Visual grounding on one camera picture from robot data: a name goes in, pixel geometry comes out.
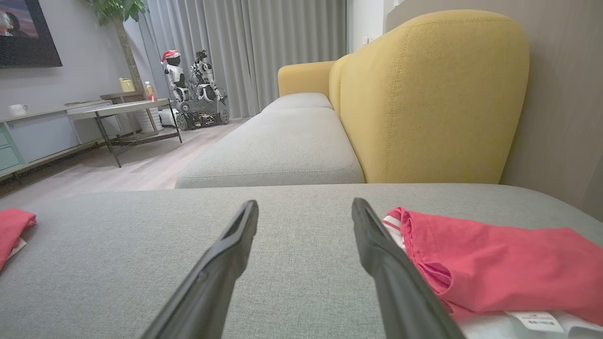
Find yellow sofa back cushion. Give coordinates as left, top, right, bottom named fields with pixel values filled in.
left=339, top=9, right=530, bottom=184

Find coffee table with black legs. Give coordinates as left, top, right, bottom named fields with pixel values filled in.
left=66, top=98, right=183, bottom=168

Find red shorts with white stripe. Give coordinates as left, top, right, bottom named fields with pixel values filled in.
left=0, top=209, right=37, bottom=272

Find green indoor tree plant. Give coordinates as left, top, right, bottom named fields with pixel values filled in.
left=82, top=0, right=150, bottom=95

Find brown wooden side table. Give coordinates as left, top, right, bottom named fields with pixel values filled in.
left=100, top=90, right=160, bottom=135

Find white robot with santa hat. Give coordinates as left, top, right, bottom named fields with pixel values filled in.
left=160, top=49, right=191, bottom=103

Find yellow sofa armrest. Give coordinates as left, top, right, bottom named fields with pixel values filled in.
left=278, top=60, right=337, bottom=98

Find black wall television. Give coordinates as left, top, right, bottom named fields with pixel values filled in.
left=0, top=0, right=63, bottom=68

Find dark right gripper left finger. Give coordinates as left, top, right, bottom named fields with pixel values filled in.
left=140, top=200, right=260, bottom=339

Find grey pleated curtain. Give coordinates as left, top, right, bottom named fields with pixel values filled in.
left=137, top=0, right=348, bottom=119

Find white black humanoid robot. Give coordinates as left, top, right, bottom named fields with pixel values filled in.
left=190, top=49, right=228, bottom=105

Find large grey sofa ottoman seat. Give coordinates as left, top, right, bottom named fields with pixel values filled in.
left=0, top=183, right=603, bottom=339

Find pale low TV cabinet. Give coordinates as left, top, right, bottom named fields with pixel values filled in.
left=0, top=99, right=123, bottom=182

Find white ribbed plant pot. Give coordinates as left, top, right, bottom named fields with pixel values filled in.
left=136, top=111, right=163, bottom=133

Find white rounded appliance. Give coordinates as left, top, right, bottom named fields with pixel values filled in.
left=158, top=108, right=180, bottom=128

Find grey sofa seat cushion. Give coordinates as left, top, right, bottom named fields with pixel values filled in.
left=261, top=92, right=334, bottom=113
left=175, top=107, right=366, bottom=189

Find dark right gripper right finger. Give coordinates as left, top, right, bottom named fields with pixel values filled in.
left=351, top=198, right=466, bottom=339

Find red Bulls 23 jersey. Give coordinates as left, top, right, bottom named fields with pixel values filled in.
left=382, top=206, right=603, bottom=339

